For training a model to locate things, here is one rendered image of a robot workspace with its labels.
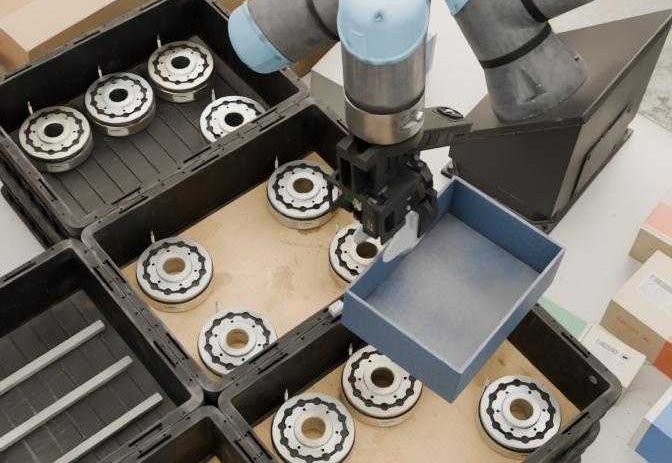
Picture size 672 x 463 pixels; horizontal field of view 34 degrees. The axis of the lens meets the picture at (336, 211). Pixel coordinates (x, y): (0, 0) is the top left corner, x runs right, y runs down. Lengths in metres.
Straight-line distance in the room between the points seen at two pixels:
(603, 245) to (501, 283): 0.54
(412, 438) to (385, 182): 0.44
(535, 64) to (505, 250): 0.40
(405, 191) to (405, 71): 0.16
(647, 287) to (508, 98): 0.34
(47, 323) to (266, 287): 0.29
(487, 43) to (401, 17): 0.68
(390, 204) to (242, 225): 0.54
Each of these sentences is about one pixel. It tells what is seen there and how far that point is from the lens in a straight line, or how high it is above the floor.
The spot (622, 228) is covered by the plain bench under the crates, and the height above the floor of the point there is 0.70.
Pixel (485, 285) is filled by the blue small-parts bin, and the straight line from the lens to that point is 1.23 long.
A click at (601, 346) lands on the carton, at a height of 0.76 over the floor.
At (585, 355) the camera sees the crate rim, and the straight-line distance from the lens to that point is 1.38.
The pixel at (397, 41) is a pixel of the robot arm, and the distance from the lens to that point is 0.92.
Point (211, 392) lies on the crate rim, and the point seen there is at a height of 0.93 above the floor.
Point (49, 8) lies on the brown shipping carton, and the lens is 1.83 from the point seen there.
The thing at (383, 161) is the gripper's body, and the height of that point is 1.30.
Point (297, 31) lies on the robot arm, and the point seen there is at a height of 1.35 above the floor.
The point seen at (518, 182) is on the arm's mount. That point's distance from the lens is 1.69.
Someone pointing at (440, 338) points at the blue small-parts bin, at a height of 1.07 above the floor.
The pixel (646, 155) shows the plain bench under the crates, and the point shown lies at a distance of 1.89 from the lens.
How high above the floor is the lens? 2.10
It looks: 54 degrees down
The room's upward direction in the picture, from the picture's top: 4 degrees clockwise
